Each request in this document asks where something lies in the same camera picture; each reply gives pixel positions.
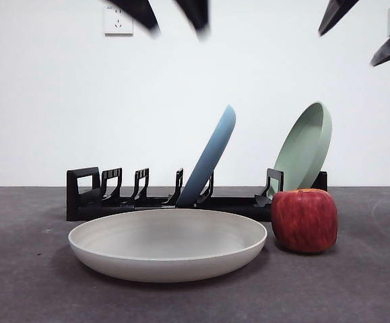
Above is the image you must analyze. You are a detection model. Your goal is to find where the black plate rack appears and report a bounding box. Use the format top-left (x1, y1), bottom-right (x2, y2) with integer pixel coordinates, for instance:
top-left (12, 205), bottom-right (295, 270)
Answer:
top-left (65, 167), bottom-right (328, 223)

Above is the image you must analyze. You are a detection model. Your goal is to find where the blue plate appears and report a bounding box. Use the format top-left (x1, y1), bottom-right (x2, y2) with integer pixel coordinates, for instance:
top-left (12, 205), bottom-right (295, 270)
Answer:
top-left (176, 104), bottom-right (238, 207)

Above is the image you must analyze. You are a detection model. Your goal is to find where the red apple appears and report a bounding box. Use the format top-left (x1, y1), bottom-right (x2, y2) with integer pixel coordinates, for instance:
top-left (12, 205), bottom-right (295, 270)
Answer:
top-left (270, 188), bottom-right (338, 254)

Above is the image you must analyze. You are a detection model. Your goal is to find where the pale yellow plate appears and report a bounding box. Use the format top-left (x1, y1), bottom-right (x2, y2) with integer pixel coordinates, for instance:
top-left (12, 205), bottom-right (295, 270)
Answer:
top-left (67, 208), bottom-right (269, 284)

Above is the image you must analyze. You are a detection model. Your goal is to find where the green plate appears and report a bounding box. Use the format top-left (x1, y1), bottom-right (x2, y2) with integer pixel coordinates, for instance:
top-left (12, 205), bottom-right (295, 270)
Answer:
top-left (272, 102), bottom-right (333, 196)

